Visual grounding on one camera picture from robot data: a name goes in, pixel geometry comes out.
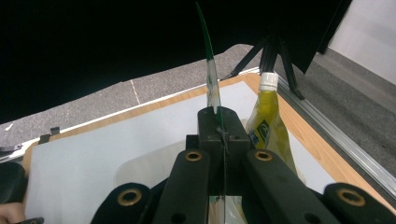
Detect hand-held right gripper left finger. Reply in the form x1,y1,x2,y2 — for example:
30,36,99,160
151,106,226,224

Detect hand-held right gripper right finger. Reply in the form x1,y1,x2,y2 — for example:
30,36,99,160
218,106,342,224

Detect yellow green spout pouch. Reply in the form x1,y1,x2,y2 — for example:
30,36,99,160
244,72,299,175

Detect green and red food packet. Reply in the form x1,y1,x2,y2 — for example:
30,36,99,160
195,1,227,224

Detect white table mat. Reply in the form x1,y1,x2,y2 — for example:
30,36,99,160
23,80,336,221

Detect black tripod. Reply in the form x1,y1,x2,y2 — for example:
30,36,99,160
221,29,306,101

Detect black curtain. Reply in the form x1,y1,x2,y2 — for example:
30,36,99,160
0,0,354,125

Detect black floor bracket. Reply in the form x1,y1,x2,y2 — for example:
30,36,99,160
37,126,61,146

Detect aluminium rail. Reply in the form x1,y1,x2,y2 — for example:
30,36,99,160
276,76,396,202

